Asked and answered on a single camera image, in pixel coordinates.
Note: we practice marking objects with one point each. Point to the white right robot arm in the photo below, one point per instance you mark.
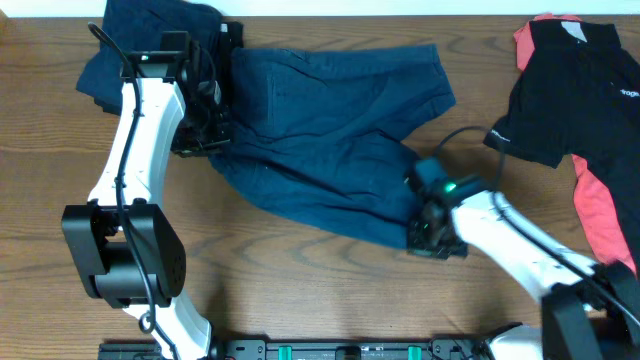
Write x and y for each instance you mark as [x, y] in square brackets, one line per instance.
[589, 310]

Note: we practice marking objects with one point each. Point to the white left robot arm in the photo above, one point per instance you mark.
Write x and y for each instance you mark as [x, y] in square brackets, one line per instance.
[122, 244]

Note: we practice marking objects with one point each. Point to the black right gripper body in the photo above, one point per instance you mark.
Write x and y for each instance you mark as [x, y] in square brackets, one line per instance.
[425, 240]

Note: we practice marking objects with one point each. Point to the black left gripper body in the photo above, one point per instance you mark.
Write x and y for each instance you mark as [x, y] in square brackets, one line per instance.
[203, 132]

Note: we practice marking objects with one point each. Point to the folded dark navy garment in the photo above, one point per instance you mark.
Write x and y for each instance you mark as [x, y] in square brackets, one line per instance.
[137, 25]

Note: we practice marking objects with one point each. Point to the blue shorts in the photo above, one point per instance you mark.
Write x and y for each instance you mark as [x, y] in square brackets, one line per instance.
[318, 137]

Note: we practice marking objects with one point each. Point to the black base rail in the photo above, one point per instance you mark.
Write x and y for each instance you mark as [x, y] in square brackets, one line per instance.
[433, 349]

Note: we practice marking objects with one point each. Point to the black and coral t-shirt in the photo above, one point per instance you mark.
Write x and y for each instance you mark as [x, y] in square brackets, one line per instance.
[578, 95]

